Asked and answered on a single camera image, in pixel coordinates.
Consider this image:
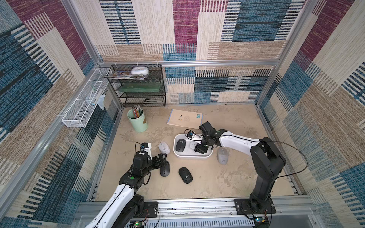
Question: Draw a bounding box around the beige open book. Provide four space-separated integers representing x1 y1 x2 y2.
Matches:
167 109 203 129

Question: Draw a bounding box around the white wire wall basket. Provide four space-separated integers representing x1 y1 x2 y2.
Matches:
62 67 109 128

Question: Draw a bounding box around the white oval device on shelf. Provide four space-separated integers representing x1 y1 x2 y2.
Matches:
131 66 149 77

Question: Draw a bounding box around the grey mouse with buttons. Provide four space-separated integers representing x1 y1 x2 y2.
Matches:
217 147 229 165

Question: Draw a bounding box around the black wire mesh shelf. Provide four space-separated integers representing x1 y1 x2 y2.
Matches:
107 64 166 107

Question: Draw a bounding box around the white plastic storage box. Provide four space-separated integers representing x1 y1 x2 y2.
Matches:
173 134 213 160

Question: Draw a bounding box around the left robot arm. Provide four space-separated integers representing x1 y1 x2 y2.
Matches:
86 151 167 228

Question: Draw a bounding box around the mint green pencil cup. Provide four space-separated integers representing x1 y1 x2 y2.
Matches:
127 109 148 133

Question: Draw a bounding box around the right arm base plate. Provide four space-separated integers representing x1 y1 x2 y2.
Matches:
233 198 277 215

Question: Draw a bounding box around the black Lecoo side mouse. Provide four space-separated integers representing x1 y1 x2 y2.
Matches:
160 161 170 177

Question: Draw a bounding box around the coloured pencils bunch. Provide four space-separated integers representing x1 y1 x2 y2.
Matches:
132 105 143 119

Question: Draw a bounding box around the white ribbed mouse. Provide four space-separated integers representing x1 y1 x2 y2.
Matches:
158 142 171 154

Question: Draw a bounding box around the black mouse with logo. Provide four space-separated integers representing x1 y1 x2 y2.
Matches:
175 139 186 153

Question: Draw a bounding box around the magazine on shelf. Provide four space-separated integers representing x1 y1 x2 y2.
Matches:
103 71 145 80

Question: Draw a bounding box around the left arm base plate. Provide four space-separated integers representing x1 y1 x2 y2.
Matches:
136 201 158 219

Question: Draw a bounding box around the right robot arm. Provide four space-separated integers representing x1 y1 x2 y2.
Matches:
196 128 286 214

